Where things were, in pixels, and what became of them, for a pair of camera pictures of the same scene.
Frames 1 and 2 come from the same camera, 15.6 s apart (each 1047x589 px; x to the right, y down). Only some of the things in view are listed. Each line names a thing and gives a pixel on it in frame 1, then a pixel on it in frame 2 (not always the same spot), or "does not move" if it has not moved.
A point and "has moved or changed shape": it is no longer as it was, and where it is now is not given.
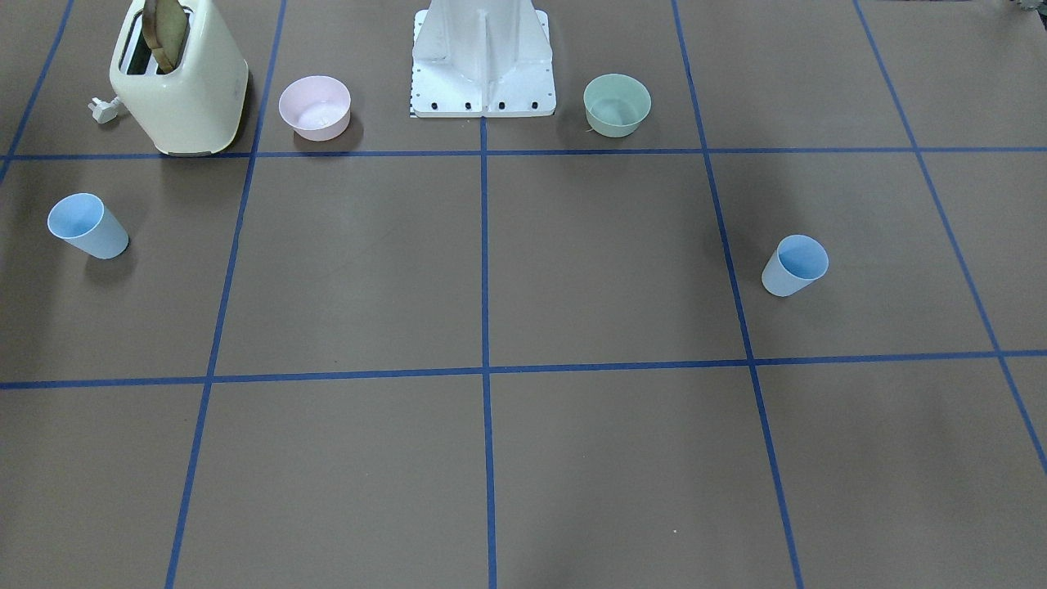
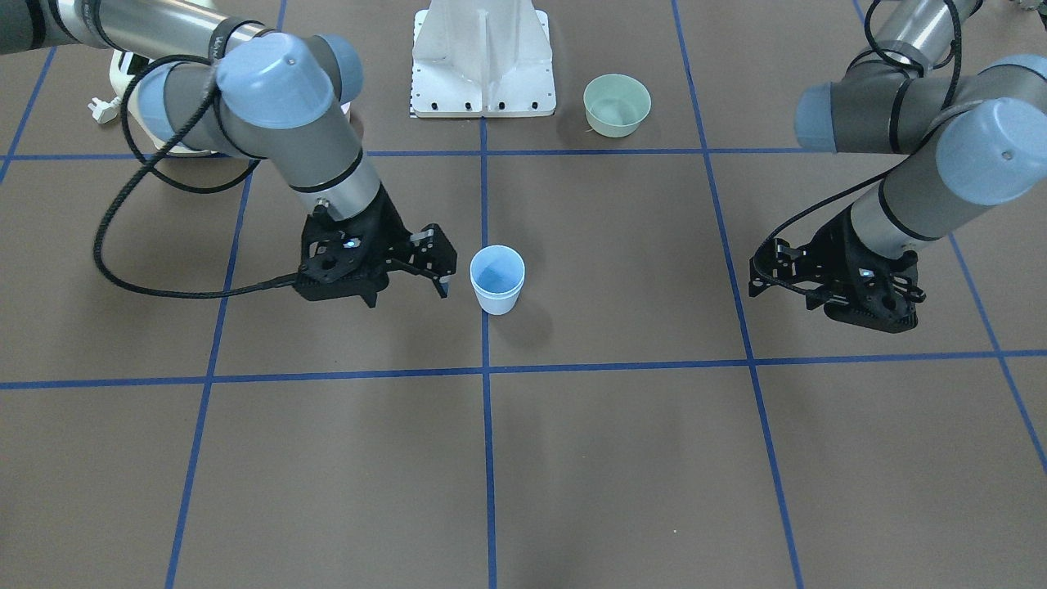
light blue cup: (799, 261) has moved or changed shape
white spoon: (104, 111) does not move
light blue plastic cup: (84, 222) → (497, 282)
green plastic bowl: (615, 105) does not move
